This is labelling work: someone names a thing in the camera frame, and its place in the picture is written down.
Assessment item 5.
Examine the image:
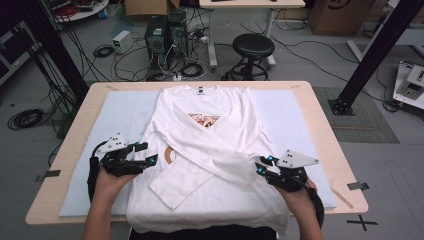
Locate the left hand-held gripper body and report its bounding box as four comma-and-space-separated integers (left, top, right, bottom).
95, 132, 145, 178

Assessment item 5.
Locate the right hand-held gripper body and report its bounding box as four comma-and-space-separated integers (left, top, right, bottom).
266, 149, 319, 193

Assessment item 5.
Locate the white printed long-sleeve shirt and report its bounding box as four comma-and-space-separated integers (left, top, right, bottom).
125, 84, 291, 236

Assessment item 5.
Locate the person's left hand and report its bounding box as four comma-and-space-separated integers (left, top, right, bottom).
92, 168, 137, 207

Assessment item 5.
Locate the person's right hand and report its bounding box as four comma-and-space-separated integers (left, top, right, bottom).
274, 178, 318, 217

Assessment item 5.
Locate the light blue foam mat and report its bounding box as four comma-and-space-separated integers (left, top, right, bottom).
59, 89, 337, 218

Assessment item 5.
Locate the thin wooden strip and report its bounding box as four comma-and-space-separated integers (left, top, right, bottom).
331, 188, 354, 210

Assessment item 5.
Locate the black tape piece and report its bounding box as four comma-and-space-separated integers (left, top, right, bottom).
35, 169, 62, 183
346, 181, 370, 192

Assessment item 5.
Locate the person's dark clothing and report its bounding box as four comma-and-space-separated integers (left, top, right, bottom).
129, 224, 278, 240

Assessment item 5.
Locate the black tape cross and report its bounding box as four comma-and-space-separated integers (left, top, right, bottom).
346, 214, 379, 232

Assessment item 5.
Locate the grey floor mat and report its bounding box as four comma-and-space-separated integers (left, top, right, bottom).
313, 87, 400, 144

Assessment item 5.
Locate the small white power supply box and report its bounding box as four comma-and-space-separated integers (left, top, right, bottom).
112, 30, 134, 54

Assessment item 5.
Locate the black computer tower green light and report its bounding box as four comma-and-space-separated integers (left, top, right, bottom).
144, 16, 169, 56

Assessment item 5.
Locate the black round stool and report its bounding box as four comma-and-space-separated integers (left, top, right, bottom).
221, 33, 276, 82

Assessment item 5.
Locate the black computer tower with fan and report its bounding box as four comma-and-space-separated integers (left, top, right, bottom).
167, 11, 189, 59

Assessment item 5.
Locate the open cardboard box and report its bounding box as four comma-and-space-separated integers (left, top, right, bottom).
124, 0, 181, 22

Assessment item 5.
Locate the white flat device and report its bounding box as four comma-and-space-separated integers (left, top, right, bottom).
393, 61, 424, 111

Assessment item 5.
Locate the round white table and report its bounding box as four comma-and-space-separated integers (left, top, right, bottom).
46, 0, 110, 24

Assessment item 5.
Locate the grey metal rack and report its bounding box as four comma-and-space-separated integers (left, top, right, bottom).
0, 21, 43, 86

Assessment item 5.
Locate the white desk with wooden top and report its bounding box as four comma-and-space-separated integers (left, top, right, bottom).
199, 0, 306, 68

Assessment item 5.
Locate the large printed cardboard box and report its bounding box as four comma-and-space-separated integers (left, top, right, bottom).
308, 0, 376, 36

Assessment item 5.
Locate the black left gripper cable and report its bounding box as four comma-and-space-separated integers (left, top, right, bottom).
87, 140, 109, 204

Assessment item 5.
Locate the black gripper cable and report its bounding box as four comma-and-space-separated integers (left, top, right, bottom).
308, 186, 325, 229
87, 140, 109, 204

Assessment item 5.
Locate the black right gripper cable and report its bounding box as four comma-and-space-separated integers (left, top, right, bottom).
308, 186, 325, 229

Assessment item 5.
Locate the coiled black cable by desk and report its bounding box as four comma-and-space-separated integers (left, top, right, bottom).
180, 62, 204, 78

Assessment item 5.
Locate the small coiled black cable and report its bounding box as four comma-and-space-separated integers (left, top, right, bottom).
93, 44, 115, 58

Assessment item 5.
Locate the large coiled black cable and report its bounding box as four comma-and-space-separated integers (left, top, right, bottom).
7, 108, 45, 131

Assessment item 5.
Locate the black metal frame post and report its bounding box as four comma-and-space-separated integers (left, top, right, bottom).
13, 0, 89, 101
328, 0, 424, 116

